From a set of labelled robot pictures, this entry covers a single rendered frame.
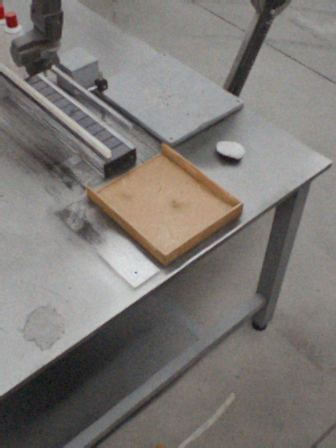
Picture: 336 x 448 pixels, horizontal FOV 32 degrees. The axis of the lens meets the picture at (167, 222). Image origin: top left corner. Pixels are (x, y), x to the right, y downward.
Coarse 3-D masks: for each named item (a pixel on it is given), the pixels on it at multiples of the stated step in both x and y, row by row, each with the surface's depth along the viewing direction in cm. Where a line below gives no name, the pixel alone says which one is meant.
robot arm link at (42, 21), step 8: (32, 0) 145; (40, 0) 143; (48, 0) 143; (56, 0) 144; (32, 8) 147; (40, 8) 144; (48, 8) 144; (56, 8) 145; (32, 16) 149; (40, 16) 147; (48, 16) 145; (56, 16) 147; (40, 24) 147; (48, 24) 147
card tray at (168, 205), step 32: (160, 160) 161; (96, 192) 147; (128, 192) 152; (160, 192) 153; (192, 192) 153; (224, 192) 150; (128, 224) 141; (160, 224) 145; (192, 224) 146; (224, 224) 146; (160, 256) 136
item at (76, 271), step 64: (64, 0) 221; (128, 64) 193; (0, 128) 169; (256, 128) 172; (0, 192) 152; (64, 192) 152; (256, 192) 154; (0, 256) 138; (64, 256) 138; (128, 256) 139; (192, 256) 139; (0, 320) 126; (64, 320) 126; (0, 384) 116
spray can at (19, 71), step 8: (8, 16) 162; (16, 16) 163; (8, 24) 164; (16, 24) 165; (8, 32) 165; (16, 32) 165; (8, 40) 167; (8, 48) 169; (16, 72) 174; (24, 72) 175; (24, 80) 177
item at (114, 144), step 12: (0, 72) 180; (12, 84) 176; (36, 84) 176; (48, 84) 176; (48, 96) 172; (60, 96) 172; (60, 108) 168; (72, 108) 168; (60, 120) 164; (84, 120) 165; (72, 132) 161; (96, 132) 161; (108, 132) 161; (108, 144) 158; (120, 144) 158; (120, 156) 155
